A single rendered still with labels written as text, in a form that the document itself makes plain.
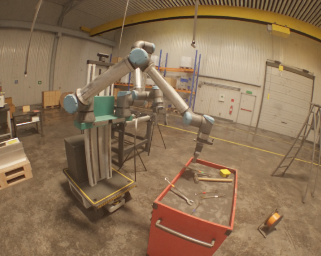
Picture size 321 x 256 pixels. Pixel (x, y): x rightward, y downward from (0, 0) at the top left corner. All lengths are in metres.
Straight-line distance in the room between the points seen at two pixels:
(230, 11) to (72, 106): 8.25
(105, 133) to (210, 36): 11.09
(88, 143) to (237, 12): 8.35
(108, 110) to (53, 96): 8.66
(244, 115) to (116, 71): 10.31
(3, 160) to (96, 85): 2.28
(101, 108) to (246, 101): 10.07
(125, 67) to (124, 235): 1.66
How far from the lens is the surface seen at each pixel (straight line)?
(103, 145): 1.82
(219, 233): 0.87
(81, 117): 1.33
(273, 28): 8.33
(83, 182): 2.03
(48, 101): 10.08
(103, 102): 1.58
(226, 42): 11.68
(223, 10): 8.65
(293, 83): 11.90
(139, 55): 0.98
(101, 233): 1.85
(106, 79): 1.04
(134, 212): 2.03
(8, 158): 2.90
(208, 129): 1.05
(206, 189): 1.09
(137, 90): 1.33
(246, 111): 10.88
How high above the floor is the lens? 1.54
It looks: 16 degrees down
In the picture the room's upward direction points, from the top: 7 degrees clockwise
